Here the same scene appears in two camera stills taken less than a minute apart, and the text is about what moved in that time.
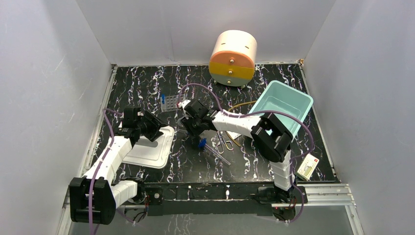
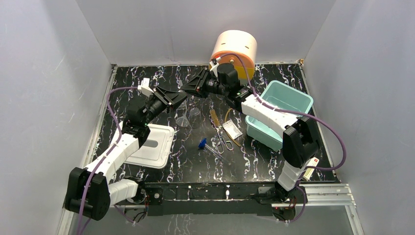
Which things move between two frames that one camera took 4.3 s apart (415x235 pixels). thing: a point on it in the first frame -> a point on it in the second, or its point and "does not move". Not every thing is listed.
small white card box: [308, 167] does not move
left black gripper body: [153, 126] -> [165, 101]
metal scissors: [228, 144] does not move
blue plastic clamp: [202, 143] does not move
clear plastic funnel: [179, 122] does not move
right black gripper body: [190, 126] -> [201, 82]
